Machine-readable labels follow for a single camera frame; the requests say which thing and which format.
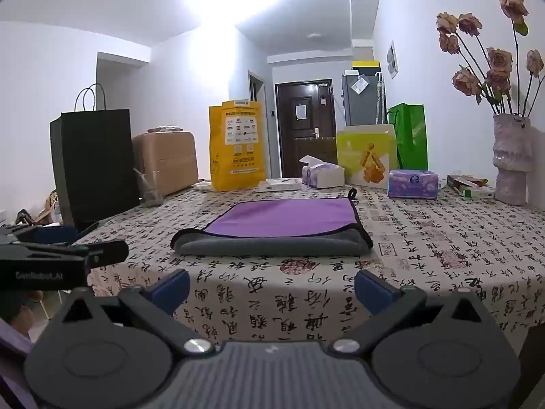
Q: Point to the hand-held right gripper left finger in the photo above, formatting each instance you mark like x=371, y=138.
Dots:
x=172, y=286

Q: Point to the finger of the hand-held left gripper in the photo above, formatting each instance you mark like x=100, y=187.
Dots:
x=108, y=252
x=55, y=235

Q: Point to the white tissue box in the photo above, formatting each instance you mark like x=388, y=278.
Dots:
x=323, y=174

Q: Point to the wicker chair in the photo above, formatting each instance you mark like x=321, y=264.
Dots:
x=52, y=206

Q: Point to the clear glass cup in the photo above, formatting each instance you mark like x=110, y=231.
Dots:
x=149, y=189

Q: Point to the dried rose bouquet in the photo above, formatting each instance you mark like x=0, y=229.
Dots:
x=498, y=64

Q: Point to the dark brown door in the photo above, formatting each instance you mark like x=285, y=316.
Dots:
x=303, y=132

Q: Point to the green gift bag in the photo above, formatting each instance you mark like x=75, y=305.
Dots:
x=412, y=134

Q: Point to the textured pale vase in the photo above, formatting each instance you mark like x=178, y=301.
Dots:
x=513, y=157

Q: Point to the yellow box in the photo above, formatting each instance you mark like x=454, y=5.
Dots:
x=366, y=66

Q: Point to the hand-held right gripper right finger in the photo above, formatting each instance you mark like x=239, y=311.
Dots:
x=374, y=286

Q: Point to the grey refrigerator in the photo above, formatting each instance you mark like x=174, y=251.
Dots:
x=362, y=102

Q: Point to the black paper bag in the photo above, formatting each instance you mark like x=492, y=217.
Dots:
x=96, y=166

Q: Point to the printed calligraphy tablecloth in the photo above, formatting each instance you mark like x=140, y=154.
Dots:
x=425, y=247

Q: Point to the brown suitcase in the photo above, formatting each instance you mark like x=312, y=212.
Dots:
x=168, y=162

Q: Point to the purple tissue pack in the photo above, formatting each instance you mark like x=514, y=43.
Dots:
x=413, y=184

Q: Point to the framed wall picture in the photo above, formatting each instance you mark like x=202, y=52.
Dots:
x=392, y=59

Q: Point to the yellow-green gift bag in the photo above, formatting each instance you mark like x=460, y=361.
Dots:
x=367, y=157

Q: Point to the round ceiling lamp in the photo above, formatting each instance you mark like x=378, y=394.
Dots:
x=314, y=35

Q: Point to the flat white box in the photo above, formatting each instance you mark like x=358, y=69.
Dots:
x=279, y=185

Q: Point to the yellow paper bag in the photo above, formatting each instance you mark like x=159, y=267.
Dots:
x=237, y=145

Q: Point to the purple and grey towel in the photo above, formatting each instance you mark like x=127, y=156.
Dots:
x=281, y=221

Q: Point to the green and white box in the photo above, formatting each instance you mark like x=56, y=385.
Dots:
x=470, y=188

